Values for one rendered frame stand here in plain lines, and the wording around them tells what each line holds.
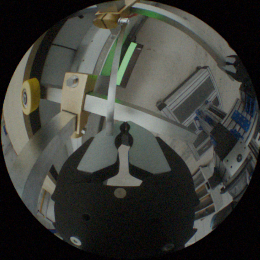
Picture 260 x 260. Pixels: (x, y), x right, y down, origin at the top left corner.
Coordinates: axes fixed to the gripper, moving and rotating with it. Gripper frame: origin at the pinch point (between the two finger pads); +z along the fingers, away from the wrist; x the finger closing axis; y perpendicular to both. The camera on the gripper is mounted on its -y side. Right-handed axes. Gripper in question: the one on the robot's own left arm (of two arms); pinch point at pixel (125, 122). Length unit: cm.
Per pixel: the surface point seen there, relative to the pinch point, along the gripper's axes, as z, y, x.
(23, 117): -0.1, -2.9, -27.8
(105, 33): 27.7, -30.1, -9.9
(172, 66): 90, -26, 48
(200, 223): -95, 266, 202
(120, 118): 4.2, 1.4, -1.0
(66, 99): 3.2, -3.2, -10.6
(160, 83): 90, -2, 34
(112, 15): 3.0, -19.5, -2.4
